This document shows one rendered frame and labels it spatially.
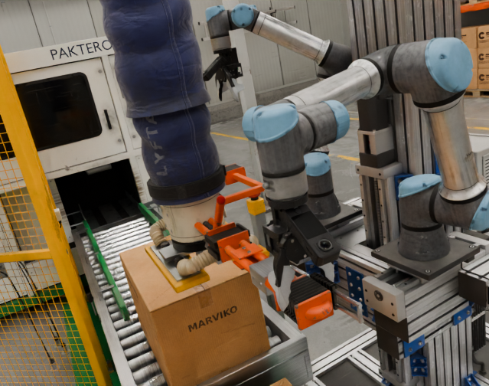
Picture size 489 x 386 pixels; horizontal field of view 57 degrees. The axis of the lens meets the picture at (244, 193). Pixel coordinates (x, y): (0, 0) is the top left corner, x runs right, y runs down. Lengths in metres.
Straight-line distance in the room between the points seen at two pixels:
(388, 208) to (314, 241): 0.90
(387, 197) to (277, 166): 0.91
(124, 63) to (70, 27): 9.20
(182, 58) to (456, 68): 0.63
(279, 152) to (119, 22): 0.61
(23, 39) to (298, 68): 6.60
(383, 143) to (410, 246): 0.36
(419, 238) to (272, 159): 0.76
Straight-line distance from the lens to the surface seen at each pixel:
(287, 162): 0.74
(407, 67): 1.10
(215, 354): 1.76
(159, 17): 1.17
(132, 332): 2.33
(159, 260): 1.40
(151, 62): 1.17
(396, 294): 1.36
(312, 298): 0.82
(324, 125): 0.79
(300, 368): 1.93
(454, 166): 1.23
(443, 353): 2.02
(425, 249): 1.43
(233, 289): 1.67
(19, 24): 10.29
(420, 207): 1.36
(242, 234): 1.11
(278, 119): 0.72
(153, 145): 1.22
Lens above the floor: 1.73
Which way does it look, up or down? 18 degrees down
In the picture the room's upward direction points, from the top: 11 degrees counter-clockwise
